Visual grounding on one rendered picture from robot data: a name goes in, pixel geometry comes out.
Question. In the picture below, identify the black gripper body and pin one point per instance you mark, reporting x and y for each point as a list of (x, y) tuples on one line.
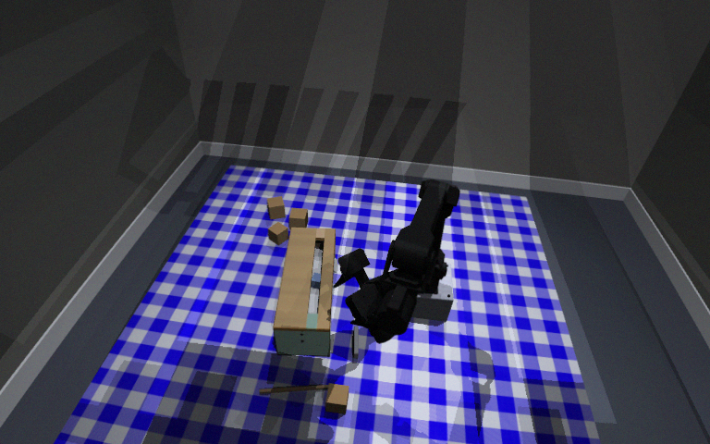
[(352, 264)]

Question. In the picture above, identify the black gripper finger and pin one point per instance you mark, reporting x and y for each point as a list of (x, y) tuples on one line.
[(358, 322), (342, 279)]

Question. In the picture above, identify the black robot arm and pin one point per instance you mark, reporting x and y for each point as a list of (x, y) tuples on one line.
[(417, 255)]

